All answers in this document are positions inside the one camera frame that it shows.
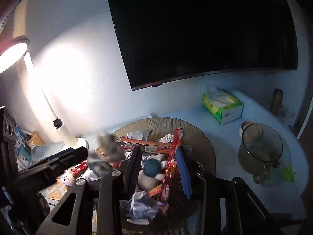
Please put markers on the glass pot with lid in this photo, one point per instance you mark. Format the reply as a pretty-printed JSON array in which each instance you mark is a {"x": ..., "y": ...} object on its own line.
[{"x": 261, "y": 156}]

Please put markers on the small green object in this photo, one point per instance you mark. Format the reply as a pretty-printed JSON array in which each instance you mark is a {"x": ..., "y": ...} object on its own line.
[{"x": 288, "y": 173}]

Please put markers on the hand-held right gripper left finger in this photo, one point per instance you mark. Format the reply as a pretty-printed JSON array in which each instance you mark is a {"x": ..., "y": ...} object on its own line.
[{"x": 133, "y": 173}]

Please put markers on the white desk lamp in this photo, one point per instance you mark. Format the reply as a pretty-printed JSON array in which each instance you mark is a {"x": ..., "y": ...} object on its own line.
[{"x": 36, "y": 95}]

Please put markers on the corrugated cardboard basket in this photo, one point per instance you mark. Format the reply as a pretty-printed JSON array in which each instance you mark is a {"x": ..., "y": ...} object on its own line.
[{"x": 200, "y": 139}]

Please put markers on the dark red snack box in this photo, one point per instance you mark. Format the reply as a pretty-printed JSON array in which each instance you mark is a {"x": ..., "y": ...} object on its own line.
[{"x": 79, "y": 167}]

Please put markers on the black monitor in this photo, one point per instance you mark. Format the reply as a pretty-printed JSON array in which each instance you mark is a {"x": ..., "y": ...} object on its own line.
[{"x": 200, "y": 29}]

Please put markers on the dark metal bottle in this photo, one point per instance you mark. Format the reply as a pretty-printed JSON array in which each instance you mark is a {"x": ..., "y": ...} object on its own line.
[{"x": 276, "y": 100}]

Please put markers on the green and white tissue box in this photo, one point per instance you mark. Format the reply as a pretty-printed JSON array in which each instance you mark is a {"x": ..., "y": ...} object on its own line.
[{"x": 222, "y": 107}]

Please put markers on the blue cover book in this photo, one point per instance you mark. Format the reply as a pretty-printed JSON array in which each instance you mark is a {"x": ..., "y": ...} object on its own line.
[{"x": 23, "y": 149}]

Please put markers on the cardboard pen holder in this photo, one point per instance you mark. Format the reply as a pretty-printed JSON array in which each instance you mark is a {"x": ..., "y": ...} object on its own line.
[{"x": 36, "y": 139}]

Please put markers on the cream plush toy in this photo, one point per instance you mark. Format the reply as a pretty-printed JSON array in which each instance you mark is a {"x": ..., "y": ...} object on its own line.
[{"x": 67, "y": 179}]

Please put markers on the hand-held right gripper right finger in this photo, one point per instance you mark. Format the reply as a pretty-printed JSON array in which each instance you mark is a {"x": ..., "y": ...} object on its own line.
[{"x": 184, "y": 176}]

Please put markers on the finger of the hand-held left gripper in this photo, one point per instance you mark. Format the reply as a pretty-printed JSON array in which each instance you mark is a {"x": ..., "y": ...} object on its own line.
[{"x": 68, "y": 158}]

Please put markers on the white and teal plush toy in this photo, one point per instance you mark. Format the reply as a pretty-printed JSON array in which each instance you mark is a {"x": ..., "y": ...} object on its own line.
[{"x": 151, "y": 167}]

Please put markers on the plaid paper ball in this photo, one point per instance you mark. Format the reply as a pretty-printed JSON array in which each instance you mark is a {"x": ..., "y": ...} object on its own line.
[{"x": 111, "y": 146}]

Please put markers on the long orange box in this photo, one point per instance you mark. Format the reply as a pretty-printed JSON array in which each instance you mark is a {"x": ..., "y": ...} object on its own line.
[{"x": 146, "y": 145}]

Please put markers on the small orange red box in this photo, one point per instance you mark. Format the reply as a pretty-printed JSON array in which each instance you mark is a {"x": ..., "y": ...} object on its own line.
[{"x": 154, "y": 190}]

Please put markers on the beige ceramic cup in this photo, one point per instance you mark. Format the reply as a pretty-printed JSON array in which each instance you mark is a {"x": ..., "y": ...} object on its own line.
[{"x": 249, "y": 132}]

